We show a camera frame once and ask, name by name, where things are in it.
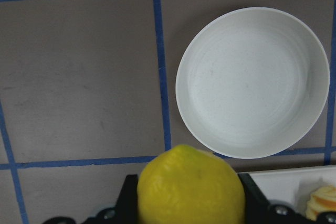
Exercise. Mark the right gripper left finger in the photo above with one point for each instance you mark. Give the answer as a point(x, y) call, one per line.
point(126, 207)

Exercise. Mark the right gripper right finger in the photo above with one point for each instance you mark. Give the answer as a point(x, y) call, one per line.
point(258, 209)

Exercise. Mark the yellow lemon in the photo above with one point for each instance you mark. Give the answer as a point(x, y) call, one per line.
point(187, 185)

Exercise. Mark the white rectangular tray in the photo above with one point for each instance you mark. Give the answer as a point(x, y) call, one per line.
point(293, 186)

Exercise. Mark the grilled bread piece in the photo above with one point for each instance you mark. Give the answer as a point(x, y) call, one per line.
point(321, 200)

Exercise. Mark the cream small plate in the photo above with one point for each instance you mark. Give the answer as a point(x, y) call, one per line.
point(252, 83)

